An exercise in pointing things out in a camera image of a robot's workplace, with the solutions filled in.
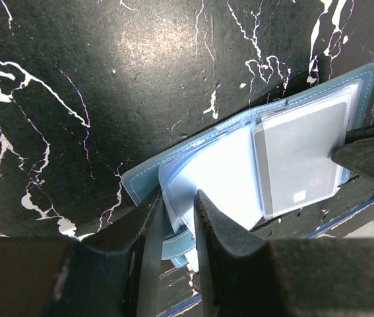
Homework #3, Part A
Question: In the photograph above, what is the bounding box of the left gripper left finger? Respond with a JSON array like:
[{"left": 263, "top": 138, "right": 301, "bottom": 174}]
[{"left": 0, "top": 188, "right": 164, "bottom": 316}]

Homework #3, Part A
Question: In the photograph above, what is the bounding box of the blue leather card holder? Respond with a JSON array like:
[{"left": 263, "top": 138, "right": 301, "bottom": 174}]
[{"left": 121, "top": 63, "right": 374, "bottom": 271}]

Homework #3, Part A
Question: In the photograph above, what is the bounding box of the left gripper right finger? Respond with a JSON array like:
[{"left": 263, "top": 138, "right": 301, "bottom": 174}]
[{"left": 194, "top": 191, "right": 374, "bottom": 316}]

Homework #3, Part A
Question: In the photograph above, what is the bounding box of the grey card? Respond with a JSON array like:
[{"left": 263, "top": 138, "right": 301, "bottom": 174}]
[{"left": 253, "top": 101, "right": 350, "bottom": 219}]

